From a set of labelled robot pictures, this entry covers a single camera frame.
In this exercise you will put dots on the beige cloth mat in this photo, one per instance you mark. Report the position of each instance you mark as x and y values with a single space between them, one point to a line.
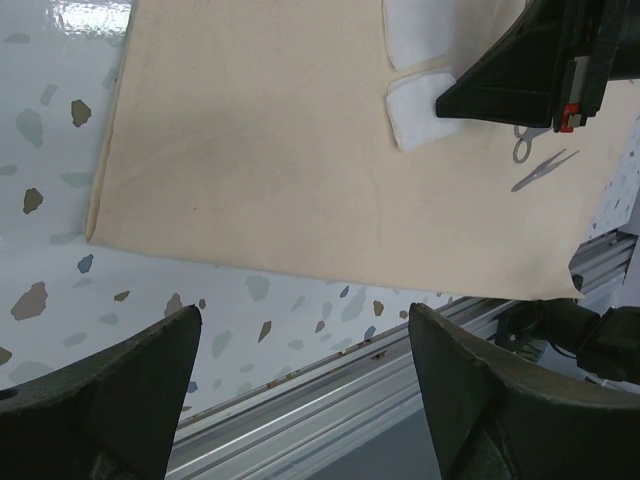
255 134

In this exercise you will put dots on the white gauze pad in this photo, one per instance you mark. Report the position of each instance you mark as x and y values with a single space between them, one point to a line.
411 108
417 31

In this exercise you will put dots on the small steel scissors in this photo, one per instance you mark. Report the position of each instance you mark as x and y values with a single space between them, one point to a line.
522 147

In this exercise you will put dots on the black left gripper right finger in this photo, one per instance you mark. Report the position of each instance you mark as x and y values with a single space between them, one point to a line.
494 415

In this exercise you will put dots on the steel tweezers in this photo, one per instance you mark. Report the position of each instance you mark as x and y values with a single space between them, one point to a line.
544 168

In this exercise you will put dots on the aluminium rail frame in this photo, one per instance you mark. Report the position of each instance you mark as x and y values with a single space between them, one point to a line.
292 373

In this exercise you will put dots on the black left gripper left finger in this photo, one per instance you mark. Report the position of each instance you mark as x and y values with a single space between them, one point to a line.
111 415

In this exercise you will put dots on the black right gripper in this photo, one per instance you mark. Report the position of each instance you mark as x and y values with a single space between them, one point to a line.
551 67

